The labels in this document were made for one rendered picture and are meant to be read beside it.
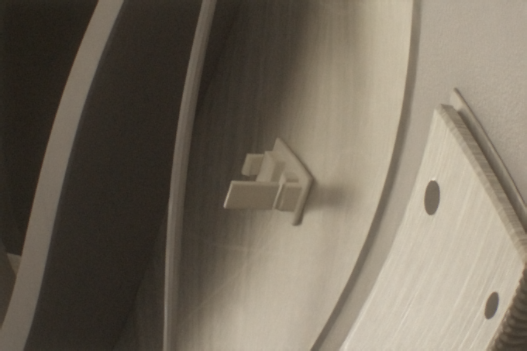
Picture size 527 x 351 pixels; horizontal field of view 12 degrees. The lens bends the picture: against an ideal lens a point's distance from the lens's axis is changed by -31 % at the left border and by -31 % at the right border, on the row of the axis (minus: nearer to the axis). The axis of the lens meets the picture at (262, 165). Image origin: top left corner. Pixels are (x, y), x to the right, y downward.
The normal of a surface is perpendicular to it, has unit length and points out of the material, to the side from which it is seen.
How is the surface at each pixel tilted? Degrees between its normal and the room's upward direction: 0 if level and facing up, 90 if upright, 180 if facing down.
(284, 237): 90
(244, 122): 90
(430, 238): 90
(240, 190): 115
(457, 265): 90
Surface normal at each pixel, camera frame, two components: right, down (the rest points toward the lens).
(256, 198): 0.41, 0.53
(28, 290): -0.87, -0.04
